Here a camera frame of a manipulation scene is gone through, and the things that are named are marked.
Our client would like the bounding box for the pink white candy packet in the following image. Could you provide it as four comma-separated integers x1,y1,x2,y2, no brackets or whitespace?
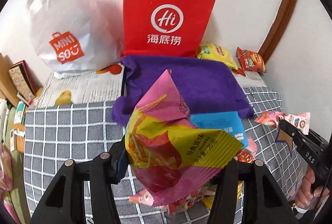
255,111,311,135

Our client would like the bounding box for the small red snack packet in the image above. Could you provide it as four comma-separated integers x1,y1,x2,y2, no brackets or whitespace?
234,149,255,163

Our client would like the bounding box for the strawberry pink snack packet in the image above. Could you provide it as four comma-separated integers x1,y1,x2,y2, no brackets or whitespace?
129,183,217,214

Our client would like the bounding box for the pink yellow snack packet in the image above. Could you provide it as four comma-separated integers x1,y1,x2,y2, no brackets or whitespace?
125,69,243,207

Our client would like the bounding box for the right hand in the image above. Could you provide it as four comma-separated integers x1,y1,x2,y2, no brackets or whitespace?
295,166,322,209

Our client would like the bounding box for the pink plastic bag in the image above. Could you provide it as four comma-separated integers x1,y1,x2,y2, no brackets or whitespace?
0,144,13,191

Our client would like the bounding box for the grey checked blanket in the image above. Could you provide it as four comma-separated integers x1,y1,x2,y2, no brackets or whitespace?
24,102,303,223

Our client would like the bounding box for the blue tissue pack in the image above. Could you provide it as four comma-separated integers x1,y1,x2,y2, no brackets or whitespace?
191,112,248,148

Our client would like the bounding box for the orange chips bag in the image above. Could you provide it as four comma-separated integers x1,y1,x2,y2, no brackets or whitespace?
236,47,267,73

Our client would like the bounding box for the teal white box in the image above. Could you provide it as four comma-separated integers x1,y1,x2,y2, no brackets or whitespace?
13,101,26,124

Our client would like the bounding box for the purple towel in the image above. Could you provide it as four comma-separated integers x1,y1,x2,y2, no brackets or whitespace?
111,55,254,126

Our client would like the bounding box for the newspaper sheet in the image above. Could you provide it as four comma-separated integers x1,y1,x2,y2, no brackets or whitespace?
35,65,124,108

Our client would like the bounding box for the patterned brown book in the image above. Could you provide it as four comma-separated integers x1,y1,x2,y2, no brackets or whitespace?
9,60,37,100

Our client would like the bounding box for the wooden headboard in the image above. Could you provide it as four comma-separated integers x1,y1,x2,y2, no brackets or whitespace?
0,55,19,108

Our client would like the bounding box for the yellow chips bag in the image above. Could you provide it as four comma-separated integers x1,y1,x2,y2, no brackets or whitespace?
196,43,238,70

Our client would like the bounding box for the white Miniso plastic bag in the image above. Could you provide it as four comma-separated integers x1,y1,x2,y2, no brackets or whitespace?
26,0,122,79

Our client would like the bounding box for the red paper shopping bag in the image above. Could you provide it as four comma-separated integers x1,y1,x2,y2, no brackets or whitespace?
123,0,216,57

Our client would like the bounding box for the brown wooden door frame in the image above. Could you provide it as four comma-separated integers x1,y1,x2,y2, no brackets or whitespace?
258,0,297,63

